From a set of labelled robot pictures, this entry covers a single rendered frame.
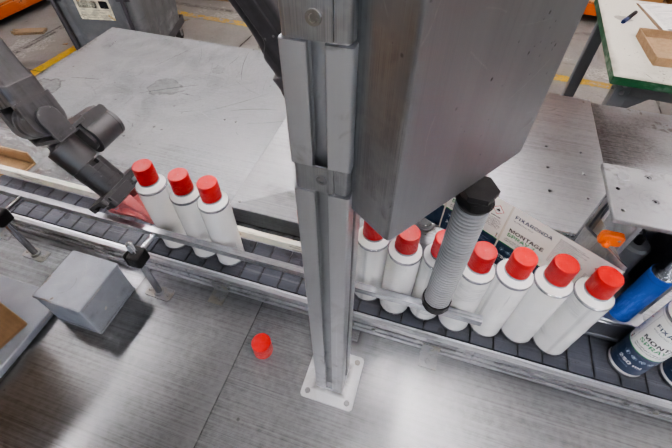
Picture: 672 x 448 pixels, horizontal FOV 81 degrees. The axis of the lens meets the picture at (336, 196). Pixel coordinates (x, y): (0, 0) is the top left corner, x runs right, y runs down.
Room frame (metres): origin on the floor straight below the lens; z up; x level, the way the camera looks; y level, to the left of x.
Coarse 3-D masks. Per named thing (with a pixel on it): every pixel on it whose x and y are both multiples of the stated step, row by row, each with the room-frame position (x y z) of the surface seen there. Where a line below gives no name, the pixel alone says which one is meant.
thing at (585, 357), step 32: (32, 192) 0.61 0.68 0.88; (64, 192) 0.60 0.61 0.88; (64, 224) 0.51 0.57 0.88; (96, 224) 0.51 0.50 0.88; (192, 256) 0.43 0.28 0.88; (288, 256) 0.43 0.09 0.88; (288, 288) 0.36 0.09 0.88; (416, 320) 0.30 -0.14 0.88; (512, 352) 0.25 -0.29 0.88; (576, 352) 0.25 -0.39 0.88; (640, 384) 0.20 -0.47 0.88
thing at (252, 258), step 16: (0, 192) 0.54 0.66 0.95; (16, 192) 0.53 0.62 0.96; (64, 208) 0.49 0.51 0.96; (80, 208) 0.49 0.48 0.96; (112, 224) 0.46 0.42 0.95; (128, 224) 0.45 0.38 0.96; (144, 224) 0.45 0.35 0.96; (176, 240) 0.42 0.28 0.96; (192, 240) 0.41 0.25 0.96; (240, 256) 0.38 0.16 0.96; (256, 256) 0.38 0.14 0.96; (288, 272) 0.35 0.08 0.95; (368, 288) 0.32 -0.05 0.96; (416, 304) 0.29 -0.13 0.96; (464, 320) 0.27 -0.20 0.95; (480, 320) 0.26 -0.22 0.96
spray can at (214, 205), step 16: (208, 176) 0.45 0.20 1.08; (208, 192) 0.42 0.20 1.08; (224, 192) 0.45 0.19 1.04; (208, 208) 0.42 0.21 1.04; (224, 208) 0.42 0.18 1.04; (208, 224) 0.41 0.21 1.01; (224, 224) 0.42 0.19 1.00; (224, 240) 0.41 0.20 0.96; (240, 240) 0.44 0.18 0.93; (224, 256) 0.41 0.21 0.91
